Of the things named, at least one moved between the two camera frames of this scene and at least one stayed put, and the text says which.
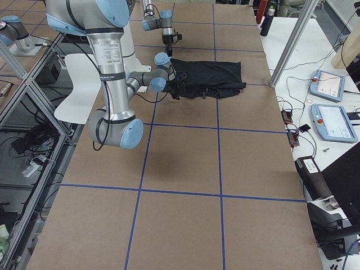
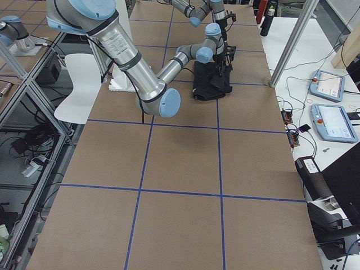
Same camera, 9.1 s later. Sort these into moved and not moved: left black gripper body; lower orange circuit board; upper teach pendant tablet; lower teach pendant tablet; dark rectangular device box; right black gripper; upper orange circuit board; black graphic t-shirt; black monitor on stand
Moved: black graphic t-shirt; right black gripper; left black gripper body
Not moved: lower orange circuit board; lower teach pendant tablet; dark rectangular device box; upper orange circuit board; upper teach pendant tablet; black monitor on stand
